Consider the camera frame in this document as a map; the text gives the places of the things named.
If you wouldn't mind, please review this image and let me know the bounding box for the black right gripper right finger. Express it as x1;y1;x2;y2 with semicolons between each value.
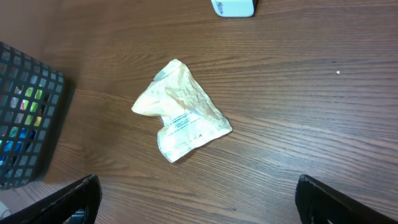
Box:
295;174;397;224

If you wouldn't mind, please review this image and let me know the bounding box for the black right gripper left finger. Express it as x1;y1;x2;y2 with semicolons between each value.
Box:
1;174;102;224

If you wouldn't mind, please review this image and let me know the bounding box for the beige snack bag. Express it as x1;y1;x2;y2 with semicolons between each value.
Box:
132;59;233;163

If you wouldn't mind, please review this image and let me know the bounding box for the green snack bag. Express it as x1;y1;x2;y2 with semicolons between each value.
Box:
11;87;43;127

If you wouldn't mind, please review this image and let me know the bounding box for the white barcode scanner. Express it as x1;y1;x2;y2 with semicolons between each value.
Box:
211;0;258;17

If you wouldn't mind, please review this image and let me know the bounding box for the grey plastic shopping basket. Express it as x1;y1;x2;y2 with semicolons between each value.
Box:
1;42;67;190

